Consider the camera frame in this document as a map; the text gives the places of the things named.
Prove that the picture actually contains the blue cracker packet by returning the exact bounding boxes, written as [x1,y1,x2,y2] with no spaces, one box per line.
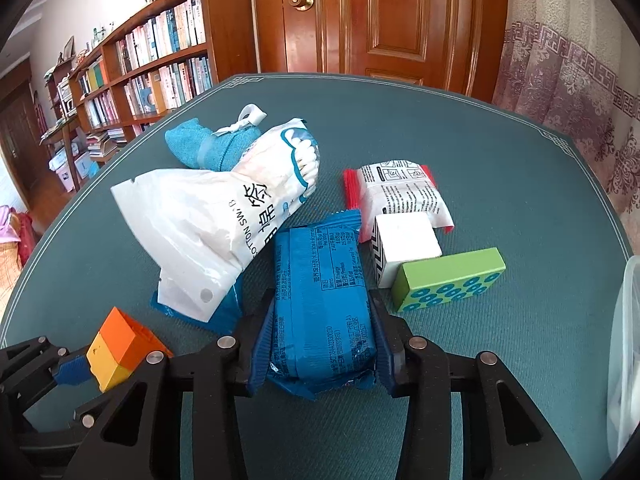
[154,210,375,399]

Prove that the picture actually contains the wooden bookshelf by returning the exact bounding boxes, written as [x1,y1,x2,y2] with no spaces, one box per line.
[39,0,260,194]

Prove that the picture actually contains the brass door knob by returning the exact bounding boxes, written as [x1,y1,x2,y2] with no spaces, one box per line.
[288,0,314,12]

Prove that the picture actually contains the orange yellow block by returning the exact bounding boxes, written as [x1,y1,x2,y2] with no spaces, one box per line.
[86,307,174,393]

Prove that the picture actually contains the clear plastic bowl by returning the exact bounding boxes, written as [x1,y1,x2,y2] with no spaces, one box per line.
[606,256,640,460]

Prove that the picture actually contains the green block blue dots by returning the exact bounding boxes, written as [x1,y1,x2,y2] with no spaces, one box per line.
[390,247,506,313]

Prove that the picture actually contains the white zigzag cube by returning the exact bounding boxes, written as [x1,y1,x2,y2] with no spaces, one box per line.
[370,211,442,288]

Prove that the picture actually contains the purple patterned curtain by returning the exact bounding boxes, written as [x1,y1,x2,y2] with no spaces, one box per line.
[492,0,639,248]

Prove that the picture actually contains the white cotton swab bag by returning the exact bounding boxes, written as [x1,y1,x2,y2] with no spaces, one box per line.
[112,118,320,322]

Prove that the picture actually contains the wooden door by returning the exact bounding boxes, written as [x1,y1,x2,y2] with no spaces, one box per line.
[256,0,508,102]

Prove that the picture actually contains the red white snack packet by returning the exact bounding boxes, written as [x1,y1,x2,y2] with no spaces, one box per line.
[343,160,454,243]

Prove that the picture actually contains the blue towel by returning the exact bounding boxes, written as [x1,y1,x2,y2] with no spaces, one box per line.
[165,104,267,171]

